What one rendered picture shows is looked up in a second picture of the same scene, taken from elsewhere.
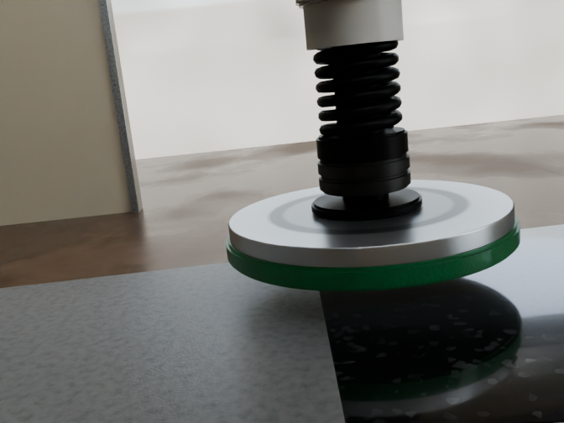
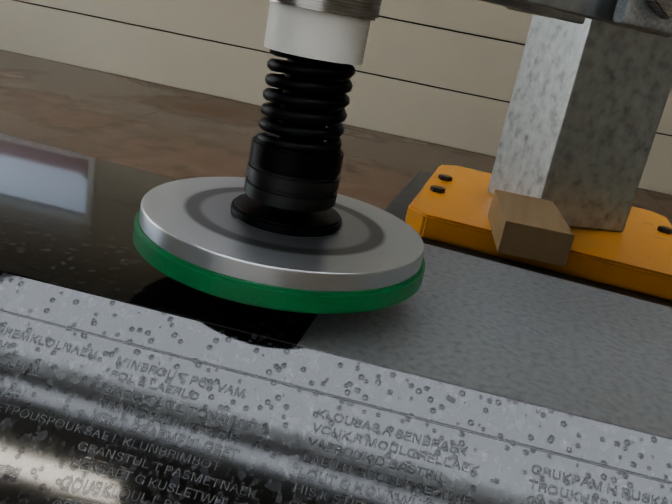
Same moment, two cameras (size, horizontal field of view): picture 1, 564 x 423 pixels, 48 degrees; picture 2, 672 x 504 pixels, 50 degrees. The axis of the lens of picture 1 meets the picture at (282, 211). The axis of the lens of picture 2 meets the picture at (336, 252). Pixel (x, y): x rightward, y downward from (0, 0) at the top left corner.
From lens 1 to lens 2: 98 cm
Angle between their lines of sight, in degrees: 147
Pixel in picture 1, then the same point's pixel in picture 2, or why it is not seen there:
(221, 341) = (426, 283)
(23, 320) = (624, 369)
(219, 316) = (426, 301)
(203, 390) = (438, 263)
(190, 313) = (452, 313)
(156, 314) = (484, 324)
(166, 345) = (467, 294)
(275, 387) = not seen: hidden behind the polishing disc
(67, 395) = (520, 286)
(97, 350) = (519, 309)
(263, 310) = not seen: hidden behind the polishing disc
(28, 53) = not seen: outside the picture
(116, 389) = (490, 279)
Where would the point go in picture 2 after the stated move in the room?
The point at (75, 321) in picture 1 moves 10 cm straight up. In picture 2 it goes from (562, 346) to (601, 224)
